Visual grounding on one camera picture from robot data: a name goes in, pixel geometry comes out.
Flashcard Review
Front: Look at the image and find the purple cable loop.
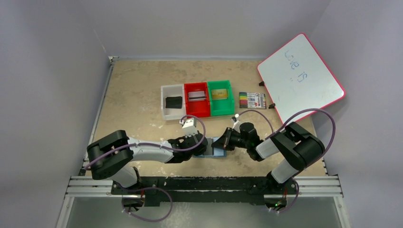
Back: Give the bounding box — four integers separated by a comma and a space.
121, 188, 173, 223
268, 180, 299, 215

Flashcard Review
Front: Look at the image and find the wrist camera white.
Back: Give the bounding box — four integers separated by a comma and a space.
180, 118, 198, 138
231, 114, 241, 132

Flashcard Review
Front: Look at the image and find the white plastic bin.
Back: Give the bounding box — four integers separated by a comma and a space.
161, 84, 186, 121

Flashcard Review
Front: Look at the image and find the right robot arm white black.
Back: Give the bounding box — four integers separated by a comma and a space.
211, 122, 325, 187

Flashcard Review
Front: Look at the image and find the gold card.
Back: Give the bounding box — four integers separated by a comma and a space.
211, 89, 229, 100

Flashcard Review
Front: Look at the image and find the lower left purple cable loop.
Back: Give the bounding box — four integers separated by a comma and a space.
121, 188, 173, 223

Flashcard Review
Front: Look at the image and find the black card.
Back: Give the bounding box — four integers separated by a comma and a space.
165, 100, 182, 109
165, 96, 183, 109

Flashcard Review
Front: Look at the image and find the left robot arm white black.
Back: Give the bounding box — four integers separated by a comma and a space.
84, 130, 208, 188

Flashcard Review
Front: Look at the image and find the green plastic bin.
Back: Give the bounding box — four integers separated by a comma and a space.
207, 80, 235, 116

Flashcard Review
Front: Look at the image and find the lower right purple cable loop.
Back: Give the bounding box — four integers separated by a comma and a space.
268, 180, 299, 215

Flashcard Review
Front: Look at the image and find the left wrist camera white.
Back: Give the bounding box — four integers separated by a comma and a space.
180, 118, 198, 138

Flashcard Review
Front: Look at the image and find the whiteboard with pink frame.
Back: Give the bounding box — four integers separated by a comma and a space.
257, 33, 345, 123

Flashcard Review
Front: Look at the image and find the blue card holder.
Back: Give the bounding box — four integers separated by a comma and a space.
194, 137, 227, 158

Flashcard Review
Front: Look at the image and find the red plastic bin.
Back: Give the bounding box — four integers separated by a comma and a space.
184, 82, 211, 118

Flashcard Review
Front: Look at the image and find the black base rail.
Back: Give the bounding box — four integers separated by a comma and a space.
111, 176, 297, 207

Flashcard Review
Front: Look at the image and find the marker pen pack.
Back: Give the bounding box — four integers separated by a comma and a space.
239, 92, 267, 109

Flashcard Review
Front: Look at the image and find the white grey card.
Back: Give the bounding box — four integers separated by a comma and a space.
188, 91, 207, 102

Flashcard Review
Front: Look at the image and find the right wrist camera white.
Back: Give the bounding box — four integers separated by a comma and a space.
231, 114, 241, 132

